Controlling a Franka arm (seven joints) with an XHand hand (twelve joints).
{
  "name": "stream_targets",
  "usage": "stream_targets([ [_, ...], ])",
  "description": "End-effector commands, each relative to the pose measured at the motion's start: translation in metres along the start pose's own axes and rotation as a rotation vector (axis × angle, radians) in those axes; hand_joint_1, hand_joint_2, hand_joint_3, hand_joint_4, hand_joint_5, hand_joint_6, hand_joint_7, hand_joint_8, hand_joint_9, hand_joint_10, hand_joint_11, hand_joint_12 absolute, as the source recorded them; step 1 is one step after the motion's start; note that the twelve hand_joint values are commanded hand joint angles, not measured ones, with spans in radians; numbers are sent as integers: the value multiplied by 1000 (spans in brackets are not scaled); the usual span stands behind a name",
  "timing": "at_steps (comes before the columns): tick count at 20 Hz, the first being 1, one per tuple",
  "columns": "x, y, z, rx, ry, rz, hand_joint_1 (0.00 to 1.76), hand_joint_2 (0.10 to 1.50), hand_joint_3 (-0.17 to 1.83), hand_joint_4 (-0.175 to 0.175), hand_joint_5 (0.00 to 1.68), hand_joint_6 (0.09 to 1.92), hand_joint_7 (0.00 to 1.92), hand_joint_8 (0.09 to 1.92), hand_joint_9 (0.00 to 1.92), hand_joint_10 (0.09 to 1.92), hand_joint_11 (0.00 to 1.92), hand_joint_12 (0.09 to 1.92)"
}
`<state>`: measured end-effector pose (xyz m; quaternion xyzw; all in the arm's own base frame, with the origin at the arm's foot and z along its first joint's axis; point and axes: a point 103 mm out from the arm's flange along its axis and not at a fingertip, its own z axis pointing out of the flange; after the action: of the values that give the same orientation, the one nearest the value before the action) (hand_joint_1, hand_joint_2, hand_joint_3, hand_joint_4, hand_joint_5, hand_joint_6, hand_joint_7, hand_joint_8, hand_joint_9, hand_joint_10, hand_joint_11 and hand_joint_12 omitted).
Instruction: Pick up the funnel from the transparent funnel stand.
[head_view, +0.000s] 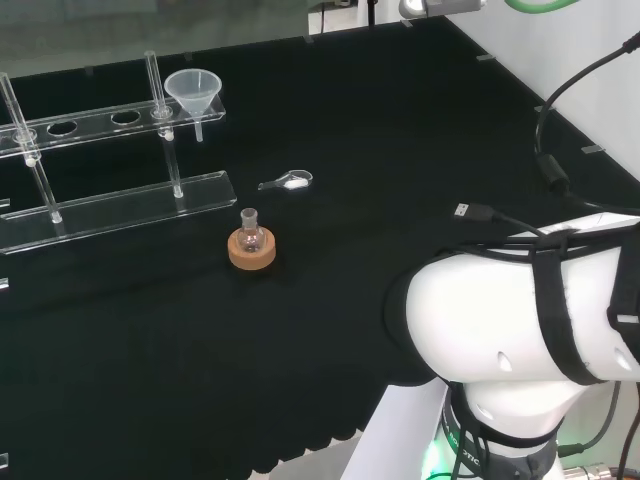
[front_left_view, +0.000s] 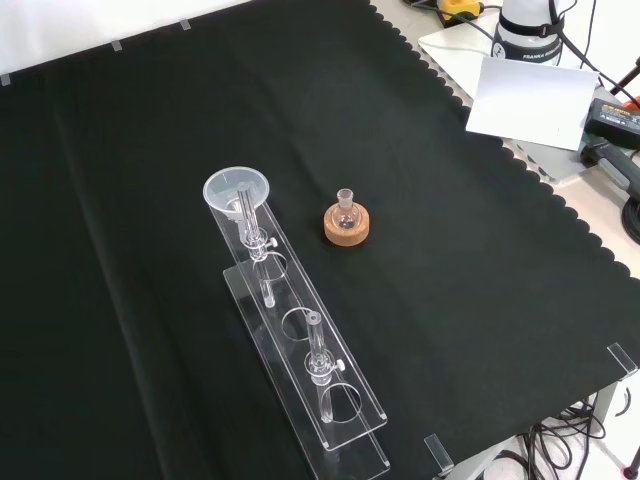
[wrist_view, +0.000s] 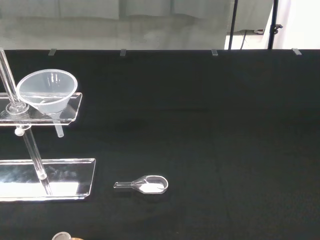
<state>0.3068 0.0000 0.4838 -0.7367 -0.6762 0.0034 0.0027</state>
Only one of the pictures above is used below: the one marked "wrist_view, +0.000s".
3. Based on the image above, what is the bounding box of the clear glass weighing funnel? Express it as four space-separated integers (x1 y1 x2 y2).
113 175 169 195

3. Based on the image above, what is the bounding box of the clear acrylic funnel stand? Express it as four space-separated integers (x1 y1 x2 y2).
0 47 97 202

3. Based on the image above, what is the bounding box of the black bench cloth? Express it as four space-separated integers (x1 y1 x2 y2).
0 49 320 240

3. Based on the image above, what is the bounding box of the small round-bottom glass flask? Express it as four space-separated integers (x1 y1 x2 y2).
51 231 72 240

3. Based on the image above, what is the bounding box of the black tripod leg with clamp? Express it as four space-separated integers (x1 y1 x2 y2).
268 0 284 50

